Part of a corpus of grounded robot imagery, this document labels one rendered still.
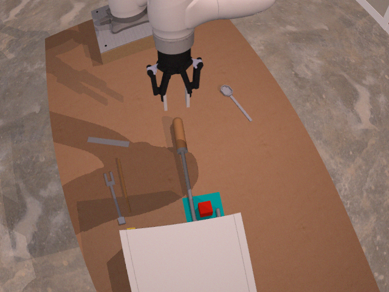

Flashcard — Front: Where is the teal square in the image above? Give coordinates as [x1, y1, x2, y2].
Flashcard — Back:
[182, 192, 224, 222]

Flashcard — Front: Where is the light grey flat bar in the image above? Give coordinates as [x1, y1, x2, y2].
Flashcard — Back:
[87, 137, 129, 147]

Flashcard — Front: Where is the steel hook with wooden handle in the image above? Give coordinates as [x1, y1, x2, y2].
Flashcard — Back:
[173, 117, 221, 221]

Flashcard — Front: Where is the grey spoon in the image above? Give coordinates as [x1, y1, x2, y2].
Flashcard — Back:
[221, 85, 251, 120]

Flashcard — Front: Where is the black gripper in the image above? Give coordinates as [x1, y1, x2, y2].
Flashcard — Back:
[146, 48, 204, 111]

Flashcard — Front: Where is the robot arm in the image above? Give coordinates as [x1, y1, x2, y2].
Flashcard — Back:
[99, 0, 276, 55]

